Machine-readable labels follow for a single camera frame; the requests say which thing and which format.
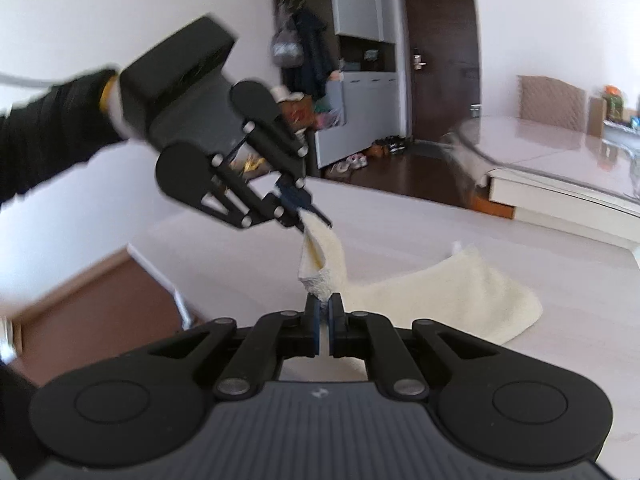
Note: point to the cluster of bottles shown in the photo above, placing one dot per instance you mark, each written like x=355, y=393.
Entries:
x=633, y=122

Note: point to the yellow decoration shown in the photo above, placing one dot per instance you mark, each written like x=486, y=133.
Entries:
x=251, y=167

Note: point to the cardboard box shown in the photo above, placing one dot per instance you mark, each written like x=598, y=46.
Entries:
x=300, y=112

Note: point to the small brown carton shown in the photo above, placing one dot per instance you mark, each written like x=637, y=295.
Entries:
x=596, y=115

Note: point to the white sneakers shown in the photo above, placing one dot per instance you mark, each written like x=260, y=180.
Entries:
x=347, y=164

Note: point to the green bottle with orange cap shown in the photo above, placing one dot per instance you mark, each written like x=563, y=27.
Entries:
x=614, y=102

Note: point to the cream towel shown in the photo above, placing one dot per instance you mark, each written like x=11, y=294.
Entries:
x=425, y=300

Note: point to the hanging dark coat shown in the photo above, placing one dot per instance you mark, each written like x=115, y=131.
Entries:
x=312, y=55

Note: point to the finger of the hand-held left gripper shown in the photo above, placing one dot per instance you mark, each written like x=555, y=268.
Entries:
x=245, y=210
x=282, y=155

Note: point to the colourful pile of clothes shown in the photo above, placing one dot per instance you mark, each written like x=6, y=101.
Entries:
x=330, y=107

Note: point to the hanging grey bag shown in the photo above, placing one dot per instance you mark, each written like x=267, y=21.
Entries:
x=286, y=50

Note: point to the beige hat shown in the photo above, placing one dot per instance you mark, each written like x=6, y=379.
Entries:
x=287, y=94

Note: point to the black shoes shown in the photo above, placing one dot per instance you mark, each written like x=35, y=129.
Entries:
x=400, y=146

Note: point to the brown woven chair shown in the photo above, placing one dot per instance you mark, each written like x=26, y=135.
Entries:
x=550, y=105

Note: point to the dark brown door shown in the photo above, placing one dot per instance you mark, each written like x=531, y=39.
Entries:
x=440, y=60

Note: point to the glass-top dining table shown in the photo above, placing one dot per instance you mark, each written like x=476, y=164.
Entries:
x=540, y=145

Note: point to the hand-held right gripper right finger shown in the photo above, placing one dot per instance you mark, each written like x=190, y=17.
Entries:
x=334, y=327

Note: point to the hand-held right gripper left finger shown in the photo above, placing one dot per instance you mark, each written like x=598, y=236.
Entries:
x=314, y=325

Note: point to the grey cabinet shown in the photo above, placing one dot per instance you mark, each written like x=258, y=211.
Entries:
x=360, y=15

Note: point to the person's left hand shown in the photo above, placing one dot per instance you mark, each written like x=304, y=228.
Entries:
x=116, y=110

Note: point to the brown shoes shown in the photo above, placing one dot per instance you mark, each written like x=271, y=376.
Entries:
x=378, y=151

